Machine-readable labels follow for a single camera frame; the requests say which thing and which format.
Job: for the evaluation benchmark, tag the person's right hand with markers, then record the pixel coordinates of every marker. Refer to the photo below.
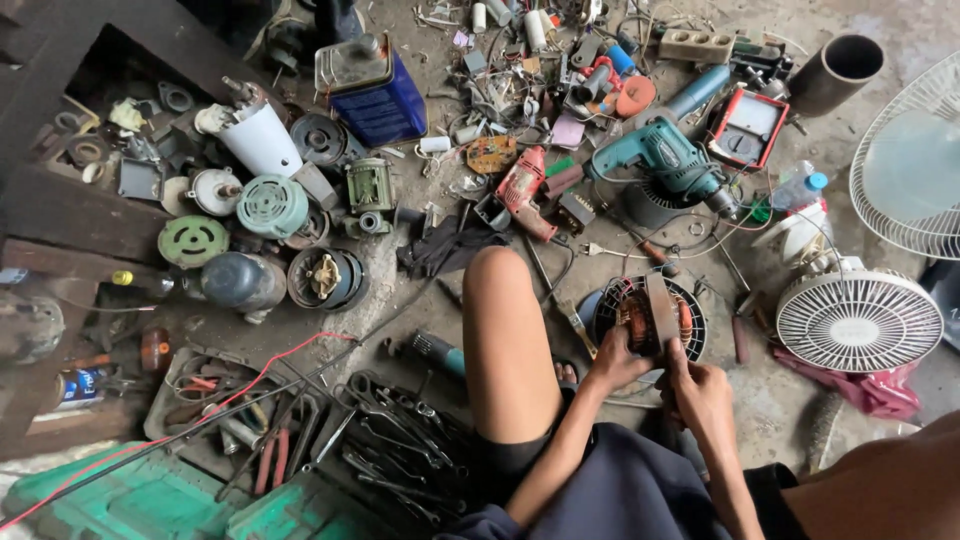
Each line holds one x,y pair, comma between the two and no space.
701,401

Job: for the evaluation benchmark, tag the person's left hand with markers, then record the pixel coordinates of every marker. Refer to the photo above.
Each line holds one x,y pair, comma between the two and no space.
611,364

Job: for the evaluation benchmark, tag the copper wound fan motor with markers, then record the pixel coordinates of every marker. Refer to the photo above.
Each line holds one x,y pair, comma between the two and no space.
660,307

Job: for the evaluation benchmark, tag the black sandal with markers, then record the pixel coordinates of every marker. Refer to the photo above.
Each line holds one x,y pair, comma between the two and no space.
566,371

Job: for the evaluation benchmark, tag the paintbrush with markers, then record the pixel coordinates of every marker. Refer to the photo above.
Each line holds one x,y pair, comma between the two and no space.
577,326

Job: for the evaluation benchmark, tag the black round fan guard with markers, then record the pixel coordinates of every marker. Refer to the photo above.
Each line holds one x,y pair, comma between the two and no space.
694,337

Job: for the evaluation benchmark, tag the person's left leg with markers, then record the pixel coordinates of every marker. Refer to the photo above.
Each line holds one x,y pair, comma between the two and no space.
510,345

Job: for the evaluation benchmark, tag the person's leg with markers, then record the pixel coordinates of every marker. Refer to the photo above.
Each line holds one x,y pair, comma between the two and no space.
510,345
885,487

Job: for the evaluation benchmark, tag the white plug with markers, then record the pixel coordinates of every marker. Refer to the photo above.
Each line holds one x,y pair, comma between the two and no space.
592,249

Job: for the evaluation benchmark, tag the dark shorts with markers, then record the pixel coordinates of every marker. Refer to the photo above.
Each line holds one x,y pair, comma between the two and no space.
630,495

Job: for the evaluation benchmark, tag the bristle brush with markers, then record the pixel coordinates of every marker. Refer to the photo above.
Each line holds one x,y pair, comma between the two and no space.
825,431

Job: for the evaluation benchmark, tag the small transformer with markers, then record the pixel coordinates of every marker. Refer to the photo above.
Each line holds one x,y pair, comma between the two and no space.
576,212

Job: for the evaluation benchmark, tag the black fan base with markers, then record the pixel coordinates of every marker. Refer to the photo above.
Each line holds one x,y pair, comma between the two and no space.
645,208

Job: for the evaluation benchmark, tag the pink plastic bag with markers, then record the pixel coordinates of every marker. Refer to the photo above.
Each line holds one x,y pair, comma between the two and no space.
862,386

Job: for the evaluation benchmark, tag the small white fan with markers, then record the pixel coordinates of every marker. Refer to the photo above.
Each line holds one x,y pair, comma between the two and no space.
859,322

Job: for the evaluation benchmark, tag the teal and black angle grinder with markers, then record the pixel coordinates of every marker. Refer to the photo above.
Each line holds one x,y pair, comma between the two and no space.
435,351

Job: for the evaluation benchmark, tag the small grey box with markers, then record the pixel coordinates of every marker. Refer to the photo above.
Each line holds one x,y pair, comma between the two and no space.
493,212

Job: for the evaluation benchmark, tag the white fan motor housing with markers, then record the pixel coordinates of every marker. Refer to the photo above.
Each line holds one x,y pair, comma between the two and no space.
799,232

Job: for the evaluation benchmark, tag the red power drill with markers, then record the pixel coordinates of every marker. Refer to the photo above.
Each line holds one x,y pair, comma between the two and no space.
523,184

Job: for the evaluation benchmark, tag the black cloth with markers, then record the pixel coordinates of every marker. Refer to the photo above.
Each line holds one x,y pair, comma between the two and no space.
446,247

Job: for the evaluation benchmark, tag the person's right leg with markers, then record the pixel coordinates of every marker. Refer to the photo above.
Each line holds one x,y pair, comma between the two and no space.
885,487

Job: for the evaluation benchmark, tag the teal power drill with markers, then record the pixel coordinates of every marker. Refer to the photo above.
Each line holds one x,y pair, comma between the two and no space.
660,154

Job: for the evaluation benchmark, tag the pile of metal wrenches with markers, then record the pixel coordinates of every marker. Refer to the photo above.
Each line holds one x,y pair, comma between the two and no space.
397,435

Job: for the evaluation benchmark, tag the clear bottle with blue cap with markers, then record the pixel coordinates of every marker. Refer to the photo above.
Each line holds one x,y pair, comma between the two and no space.
799,187

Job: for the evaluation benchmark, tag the purple card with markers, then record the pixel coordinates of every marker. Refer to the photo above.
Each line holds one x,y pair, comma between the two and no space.
568,131

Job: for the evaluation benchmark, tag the orange circuit board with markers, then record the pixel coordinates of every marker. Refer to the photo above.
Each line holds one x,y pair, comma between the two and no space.
491,154

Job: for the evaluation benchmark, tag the orange disc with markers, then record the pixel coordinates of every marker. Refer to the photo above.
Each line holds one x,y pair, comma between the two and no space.
636,97

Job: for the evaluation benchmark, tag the red framed multimeter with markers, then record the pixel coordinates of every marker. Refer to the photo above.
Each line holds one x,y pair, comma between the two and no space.
748,127

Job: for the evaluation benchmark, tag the blue grey cylindrical tool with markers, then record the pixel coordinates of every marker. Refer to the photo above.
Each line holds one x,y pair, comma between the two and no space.
697,91

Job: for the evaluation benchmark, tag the black open motor with rotor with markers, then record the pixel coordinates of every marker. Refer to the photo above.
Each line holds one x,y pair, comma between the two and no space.
326,277

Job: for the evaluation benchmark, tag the small green motor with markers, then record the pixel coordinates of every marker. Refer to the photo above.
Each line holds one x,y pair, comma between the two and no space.
370,187

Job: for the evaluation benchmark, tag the large white fan guard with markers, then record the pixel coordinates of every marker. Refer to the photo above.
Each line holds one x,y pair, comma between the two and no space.
911,157

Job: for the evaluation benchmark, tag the beige socket strip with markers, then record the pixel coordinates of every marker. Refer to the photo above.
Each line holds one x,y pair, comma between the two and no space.
696,46

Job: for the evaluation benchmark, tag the blue metal oil can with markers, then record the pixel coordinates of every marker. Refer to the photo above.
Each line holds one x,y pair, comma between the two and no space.
379,105

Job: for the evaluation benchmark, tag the black pipe section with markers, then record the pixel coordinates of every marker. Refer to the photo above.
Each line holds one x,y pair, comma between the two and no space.
829,75

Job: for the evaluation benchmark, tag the black round motor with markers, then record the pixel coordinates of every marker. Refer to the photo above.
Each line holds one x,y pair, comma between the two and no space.
317,139

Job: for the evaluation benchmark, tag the teal round motor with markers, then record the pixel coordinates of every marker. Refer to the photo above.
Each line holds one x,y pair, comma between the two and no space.
271,206

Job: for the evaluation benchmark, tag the grey blue cylindrical motor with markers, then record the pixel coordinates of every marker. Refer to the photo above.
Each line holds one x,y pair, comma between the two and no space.
241,281

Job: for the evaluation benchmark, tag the grey tray of tools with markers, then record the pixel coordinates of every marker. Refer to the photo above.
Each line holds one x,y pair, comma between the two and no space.
210,390

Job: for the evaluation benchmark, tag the white cylindrical motor housing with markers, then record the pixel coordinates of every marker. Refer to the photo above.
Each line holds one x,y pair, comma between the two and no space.
259,139

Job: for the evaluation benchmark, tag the white round motor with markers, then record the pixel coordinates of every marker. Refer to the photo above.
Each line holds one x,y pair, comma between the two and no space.
214,191

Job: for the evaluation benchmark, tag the green round motor cover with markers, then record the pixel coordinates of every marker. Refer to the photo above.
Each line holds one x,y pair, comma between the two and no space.
193,241

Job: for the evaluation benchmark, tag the brown bottle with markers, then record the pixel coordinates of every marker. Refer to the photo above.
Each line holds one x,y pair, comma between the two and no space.
156,350

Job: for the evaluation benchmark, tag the dark bottle with yellow cap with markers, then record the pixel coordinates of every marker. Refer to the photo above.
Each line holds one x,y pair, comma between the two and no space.
146,283

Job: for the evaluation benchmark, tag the blue and white can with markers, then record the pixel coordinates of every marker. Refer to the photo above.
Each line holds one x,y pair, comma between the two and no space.
81,388

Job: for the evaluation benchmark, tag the dark wooden box of parts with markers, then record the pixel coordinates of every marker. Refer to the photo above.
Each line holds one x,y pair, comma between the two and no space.
97,135

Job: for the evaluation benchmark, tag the dark round motor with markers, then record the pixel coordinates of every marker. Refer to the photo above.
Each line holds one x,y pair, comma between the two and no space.
30,326

